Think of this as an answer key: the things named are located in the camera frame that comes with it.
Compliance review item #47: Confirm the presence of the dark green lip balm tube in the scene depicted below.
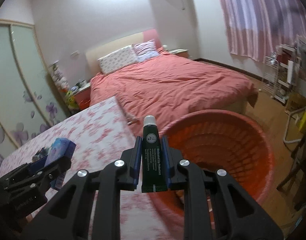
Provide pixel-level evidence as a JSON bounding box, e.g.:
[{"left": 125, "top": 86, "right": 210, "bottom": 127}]
[{"left": 142, "top": 115, "right": 167, "bottom": 193}]

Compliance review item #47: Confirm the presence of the blue tissue packet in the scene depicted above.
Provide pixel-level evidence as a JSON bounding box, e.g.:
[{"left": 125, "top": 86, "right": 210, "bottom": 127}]
[{"left": 45, "top": 138, "right": 76, "bottom": 190}]

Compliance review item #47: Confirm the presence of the dark blue grey sock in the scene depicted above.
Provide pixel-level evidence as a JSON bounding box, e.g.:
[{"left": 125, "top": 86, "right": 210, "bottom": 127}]
[{"left": 32, "top": 147, "right": 51, "bottom": 163}]

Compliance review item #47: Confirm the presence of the red plastic laundry basket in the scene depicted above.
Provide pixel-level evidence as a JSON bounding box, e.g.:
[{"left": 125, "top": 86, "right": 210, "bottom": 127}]
[{"left": 149, "top": 109, "right": 282, "bottom": 239}]

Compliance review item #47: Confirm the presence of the glass floral wardrobe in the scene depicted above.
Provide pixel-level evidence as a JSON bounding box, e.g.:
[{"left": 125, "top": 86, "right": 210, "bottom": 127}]
[{"left": 0, "top": 20, "right": 69, "bottom": 171}]

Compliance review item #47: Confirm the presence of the coral red duvet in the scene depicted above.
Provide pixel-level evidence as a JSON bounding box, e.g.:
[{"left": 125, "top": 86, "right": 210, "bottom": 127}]
[{"left": 90, "top": 50, "right": 258, "bottom": 136}]

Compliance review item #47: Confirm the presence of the pink left nightstand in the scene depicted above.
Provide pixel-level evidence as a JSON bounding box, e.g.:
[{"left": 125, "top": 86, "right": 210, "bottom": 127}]
[{"left": 74, "top": 83, "right": 91, "bottom": 111}]

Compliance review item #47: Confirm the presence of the right nightstand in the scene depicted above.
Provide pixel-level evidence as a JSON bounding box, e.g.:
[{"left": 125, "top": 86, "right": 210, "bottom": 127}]
[{"left": 169, "top": 49, "right": 190, "bottom": 59}]

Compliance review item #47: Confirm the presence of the pink striped pillow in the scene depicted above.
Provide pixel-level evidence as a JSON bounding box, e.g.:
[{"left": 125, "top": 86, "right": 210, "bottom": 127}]
[{"left": 132, "top": 39, "right": 159, "bottom": 62}]

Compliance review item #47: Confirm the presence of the white floral pillow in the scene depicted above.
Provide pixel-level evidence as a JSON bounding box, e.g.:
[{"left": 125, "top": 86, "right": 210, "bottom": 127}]
[{"left": 98, "top": 45, "right": 138, "bottom": 75}]

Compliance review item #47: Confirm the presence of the cream pink headboard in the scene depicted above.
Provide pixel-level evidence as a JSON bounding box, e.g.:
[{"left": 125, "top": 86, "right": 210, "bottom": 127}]
[{"left": 85, "top": 29, "right": 162, "bottom": 77}]

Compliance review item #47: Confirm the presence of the black chair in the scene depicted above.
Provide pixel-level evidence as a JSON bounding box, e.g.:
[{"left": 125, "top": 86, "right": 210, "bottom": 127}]
[{"left": 276, "top": 133, "right": 306, "bottom": 211}]

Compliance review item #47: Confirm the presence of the cluttered white shelf desk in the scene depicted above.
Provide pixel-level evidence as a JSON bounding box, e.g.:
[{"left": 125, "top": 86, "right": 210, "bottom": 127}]
[{"left": 274, "top": 35, "right": 306, "bottom": 105}]

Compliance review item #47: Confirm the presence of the pink striped curtain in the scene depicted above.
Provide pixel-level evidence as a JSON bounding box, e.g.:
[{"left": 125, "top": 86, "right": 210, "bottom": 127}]
[{"left": 220, "top": 0, "right": 306, "bottom": 62}]

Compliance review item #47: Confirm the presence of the white wire rack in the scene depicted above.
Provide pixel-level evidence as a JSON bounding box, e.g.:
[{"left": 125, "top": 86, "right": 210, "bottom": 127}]
[{"left": 260, "top": 56, "right": 279, "bottom": 99}]

